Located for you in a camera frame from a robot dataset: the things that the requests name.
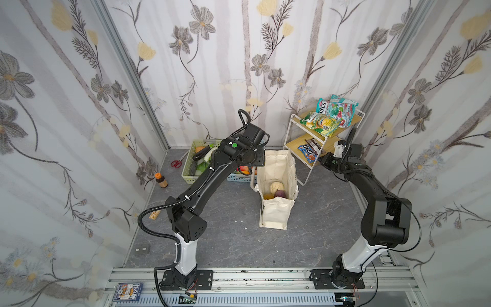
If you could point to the dark eggplant toy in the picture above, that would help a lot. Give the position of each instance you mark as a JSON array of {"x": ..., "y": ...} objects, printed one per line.
[{"x": 200, "y": 155}]

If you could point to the small wooden block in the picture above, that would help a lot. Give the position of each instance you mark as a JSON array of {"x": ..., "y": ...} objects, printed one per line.
[{"x": 154, "y": 215}]

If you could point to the white radish toy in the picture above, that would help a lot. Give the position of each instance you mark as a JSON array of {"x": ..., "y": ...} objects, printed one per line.
[{"x": 208, "y": 155}]

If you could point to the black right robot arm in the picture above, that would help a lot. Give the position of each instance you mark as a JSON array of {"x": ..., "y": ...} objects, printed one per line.
[{"x": 388, "y": 222}]

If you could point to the yellow apple toy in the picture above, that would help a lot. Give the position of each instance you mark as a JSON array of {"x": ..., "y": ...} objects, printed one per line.
[{"x": 268, "y": 196}]

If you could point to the green white snack bag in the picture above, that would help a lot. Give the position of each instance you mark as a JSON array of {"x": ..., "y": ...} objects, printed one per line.
[{"x": 322, "y": 106}]

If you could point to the blue plastic basket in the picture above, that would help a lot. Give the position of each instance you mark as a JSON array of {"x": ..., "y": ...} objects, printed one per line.
[{"x": 239, "y": 177}]

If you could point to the green plastic basket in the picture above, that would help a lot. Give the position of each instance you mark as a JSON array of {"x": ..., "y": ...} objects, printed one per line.
[{"x": 187, "y": 167}]

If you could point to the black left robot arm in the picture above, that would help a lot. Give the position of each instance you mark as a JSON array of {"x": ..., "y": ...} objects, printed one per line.
[{"x": 184, "y": 212}]

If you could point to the green yellow snack bag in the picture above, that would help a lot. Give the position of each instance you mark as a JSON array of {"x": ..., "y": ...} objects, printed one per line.
[{"x": 322, "y": 124}]

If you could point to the cream canvas tote bag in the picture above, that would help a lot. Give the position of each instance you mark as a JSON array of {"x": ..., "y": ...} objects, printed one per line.
[{"x": 279, "y": 166}]

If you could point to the blue card box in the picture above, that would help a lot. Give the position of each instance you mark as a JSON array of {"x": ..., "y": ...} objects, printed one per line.
[{"x": 127, "y": 292}]

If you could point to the brown candy bar wrapper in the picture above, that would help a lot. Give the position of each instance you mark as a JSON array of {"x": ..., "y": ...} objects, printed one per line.
[{"x": 314, "y": 145}]

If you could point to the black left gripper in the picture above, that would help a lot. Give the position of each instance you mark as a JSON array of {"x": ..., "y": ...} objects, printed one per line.
[{"x": 259, "y": 157}]

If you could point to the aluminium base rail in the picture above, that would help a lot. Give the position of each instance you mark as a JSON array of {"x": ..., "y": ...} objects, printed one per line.
[{"x": 379, "y": 286}]

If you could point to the red handled scissors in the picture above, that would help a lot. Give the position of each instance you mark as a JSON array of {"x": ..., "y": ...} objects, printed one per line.
[{"x": 179, "y": 162}]

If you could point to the brown glass bottle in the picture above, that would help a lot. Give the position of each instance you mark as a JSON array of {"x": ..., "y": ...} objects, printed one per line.
[{"x": 160, "y": 180}]

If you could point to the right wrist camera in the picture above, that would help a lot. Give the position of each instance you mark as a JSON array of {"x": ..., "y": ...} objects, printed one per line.
[{"x": 348, "y": 151}]

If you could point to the purple cabbage toy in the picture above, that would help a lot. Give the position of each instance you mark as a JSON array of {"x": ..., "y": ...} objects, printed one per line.
[{"x": 281, "y": 194}]

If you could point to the teal pink snack bag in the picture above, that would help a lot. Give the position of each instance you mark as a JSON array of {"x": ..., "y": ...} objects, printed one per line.
[{"x": 341, "y": 110}]

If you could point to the grey floor outlet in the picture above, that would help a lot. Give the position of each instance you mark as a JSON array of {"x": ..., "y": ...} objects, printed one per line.
[{"x": 141, "y": 249}]

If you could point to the blue candy bag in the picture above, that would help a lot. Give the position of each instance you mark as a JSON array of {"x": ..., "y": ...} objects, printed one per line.
[{"x": 309, "y": 154}]

